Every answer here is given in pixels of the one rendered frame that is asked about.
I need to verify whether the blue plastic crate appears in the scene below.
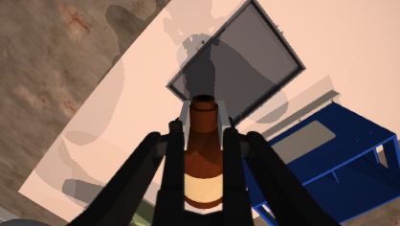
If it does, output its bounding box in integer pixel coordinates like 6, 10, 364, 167
242, 102, 400, 226

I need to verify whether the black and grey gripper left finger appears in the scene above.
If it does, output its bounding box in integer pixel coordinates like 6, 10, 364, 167
65, 101, 190, 226

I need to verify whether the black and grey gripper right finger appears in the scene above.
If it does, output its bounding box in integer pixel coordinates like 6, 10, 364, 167
217, 101, 342, 226

